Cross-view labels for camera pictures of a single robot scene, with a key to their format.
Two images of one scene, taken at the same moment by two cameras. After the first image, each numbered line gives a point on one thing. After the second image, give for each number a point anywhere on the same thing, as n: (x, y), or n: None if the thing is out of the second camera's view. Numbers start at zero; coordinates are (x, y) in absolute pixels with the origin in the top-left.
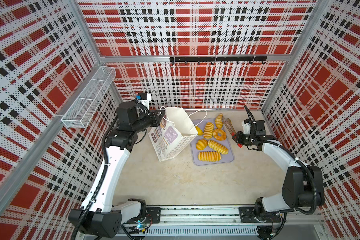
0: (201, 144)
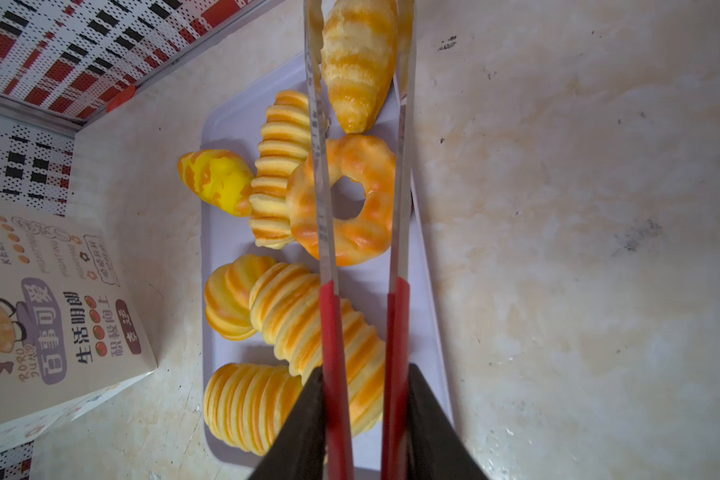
0: (228, 296)
